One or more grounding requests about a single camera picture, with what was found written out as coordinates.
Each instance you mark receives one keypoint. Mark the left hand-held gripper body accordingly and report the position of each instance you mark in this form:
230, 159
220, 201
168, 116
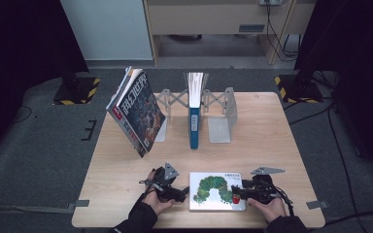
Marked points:
163, 184

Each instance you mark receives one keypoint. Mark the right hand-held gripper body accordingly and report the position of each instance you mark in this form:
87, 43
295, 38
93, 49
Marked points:
262, 191

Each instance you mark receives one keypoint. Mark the white caterpillar picture book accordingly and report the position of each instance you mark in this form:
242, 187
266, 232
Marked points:
213, 191

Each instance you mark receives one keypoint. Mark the blue book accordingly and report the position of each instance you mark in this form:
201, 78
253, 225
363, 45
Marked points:
194, 119

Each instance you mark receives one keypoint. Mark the dark illustrated cover magazine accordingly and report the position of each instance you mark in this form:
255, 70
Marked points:
142, 113

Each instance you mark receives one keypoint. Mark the grey expandable bookend rack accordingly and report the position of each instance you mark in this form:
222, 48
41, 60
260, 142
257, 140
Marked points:
220, 110

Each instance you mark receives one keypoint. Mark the person's left hand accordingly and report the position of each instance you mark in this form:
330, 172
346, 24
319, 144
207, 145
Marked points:
157, 204

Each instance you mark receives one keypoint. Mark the person's right hand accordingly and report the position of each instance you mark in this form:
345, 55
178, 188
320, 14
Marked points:
270, 210

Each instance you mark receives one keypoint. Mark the grey tape strip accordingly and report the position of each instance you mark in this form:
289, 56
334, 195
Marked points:
317, 204
79, 204

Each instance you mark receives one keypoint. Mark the black yellow striped stand base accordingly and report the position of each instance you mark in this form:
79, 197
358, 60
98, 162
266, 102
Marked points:
77, 92
299, 90

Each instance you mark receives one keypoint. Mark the black curtain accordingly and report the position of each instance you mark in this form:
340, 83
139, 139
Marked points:
356, 64
22, 58

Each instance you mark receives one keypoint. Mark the white cabinet panel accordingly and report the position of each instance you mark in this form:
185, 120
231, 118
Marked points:
107, 29

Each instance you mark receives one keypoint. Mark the light wooden desk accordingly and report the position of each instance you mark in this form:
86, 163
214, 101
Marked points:
207, 19

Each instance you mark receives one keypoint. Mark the white power strip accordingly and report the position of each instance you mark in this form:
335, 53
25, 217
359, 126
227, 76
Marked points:
269, 2

